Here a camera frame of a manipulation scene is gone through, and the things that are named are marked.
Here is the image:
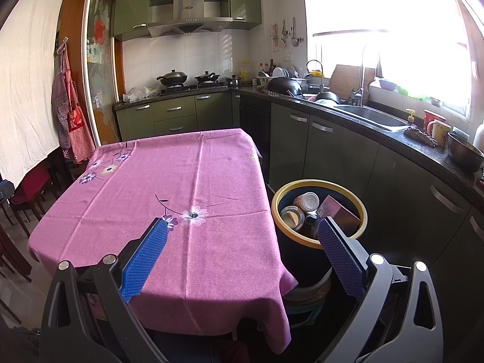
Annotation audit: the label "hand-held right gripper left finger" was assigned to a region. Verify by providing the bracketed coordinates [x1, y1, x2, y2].
[40, 217, 169, 363]

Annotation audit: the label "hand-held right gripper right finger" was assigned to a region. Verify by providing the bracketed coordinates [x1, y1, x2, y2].
[316, 216, 444, 363]

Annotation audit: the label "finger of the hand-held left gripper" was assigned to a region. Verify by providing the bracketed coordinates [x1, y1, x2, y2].
[0, 179, 16, 207]

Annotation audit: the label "yellow rimmed dark trash bin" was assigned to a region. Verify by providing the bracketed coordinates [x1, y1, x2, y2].
[271, 180, 368, 292]

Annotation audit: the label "pink cardboard box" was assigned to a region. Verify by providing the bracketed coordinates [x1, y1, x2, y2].
[318, 195, 361, 237]

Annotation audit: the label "white printed paper cup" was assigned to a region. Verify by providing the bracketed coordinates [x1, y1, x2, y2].
[293, 191, 320, 213]

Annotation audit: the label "chair with red cushion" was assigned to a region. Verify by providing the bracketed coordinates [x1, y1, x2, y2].
[9, 166, 58, 235]

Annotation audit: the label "round stool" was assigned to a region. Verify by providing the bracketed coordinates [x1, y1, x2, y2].
[283, 268, 334, 328]

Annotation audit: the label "dark wooden chair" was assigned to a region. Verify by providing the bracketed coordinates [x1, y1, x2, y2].
[0, 219, 33, 284]

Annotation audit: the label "pink floral tablecloth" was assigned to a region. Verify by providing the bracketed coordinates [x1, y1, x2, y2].
[27, 128, 299, 356]

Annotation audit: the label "red checkered apron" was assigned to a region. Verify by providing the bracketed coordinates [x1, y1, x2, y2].
[62, 51, 96, 163]

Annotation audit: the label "purple checkered apron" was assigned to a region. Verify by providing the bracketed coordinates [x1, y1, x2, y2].
[51, 43, 76, 159]

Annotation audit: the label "white hanging cloth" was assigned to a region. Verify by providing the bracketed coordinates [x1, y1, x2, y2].
[0, 0, 66, 186]

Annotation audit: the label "steel sink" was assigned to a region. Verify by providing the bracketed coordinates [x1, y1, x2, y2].
[333, 105, 417, 131]

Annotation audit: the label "brown dish rag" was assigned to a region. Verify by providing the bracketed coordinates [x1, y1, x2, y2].
[404, 126, 440, 148]

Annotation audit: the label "pale yellow mug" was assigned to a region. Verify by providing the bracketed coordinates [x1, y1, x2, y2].
[431, 120, 453, 148]

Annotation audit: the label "sliding glass door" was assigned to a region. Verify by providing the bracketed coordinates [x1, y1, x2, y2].
[82, 0, 124, 146]

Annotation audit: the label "steel mixing bowl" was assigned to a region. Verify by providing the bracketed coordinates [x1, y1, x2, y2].
[447, 132, 482, 173]

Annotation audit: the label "plastic bag on counter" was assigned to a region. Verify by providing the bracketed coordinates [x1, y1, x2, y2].
[122, 84, 162, 103]

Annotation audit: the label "red mug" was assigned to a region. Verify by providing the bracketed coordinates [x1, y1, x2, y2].
[423, 110, 447, 135]

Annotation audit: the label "gas stove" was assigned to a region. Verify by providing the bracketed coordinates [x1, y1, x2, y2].
[161, 82, 228, 95]

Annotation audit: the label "wooden cutting board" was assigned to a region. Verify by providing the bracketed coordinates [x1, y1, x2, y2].
[328, 64, 377, 101]

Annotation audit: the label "black wok with lid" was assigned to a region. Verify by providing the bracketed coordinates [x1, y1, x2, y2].
[157, 69, 189, 88]

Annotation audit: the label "large black wok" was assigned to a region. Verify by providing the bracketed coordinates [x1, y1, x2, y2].
[265, 77, 303, 97]

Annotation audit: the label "steel faucet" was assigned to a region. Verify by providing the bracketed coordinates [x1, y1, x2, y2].
[350, 43, 370, 107]

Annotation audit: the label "dish rack with plates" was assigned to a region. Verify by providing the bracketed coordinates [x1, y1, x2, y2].
[272, 66, 315, 84]

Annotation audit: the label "black pan with lid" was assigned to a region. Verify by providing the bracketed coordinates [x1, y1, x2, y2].
[195, 70, 221, 84]

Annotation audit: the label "curved steel tap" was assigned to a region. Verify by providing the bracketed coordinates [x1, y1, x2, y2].
[306, 60, 325, 92]

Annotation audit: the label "row of condiment bottles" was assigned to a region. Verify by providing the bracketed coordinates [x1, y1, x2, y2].
[258, 58, 276, 78]

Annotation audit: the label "green upper cabinets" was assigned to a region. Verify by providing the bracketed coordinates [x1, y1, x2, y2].
[113, 0, 262, 42]

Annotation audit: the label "hanging kitchen utensils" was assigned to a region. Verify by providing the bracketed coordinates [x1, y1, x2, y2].
[282, 17, 305, 48]

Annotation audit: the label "steel range hood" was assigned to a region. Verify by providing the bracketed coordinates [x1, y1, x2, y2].
[147, 0, 234, 39]

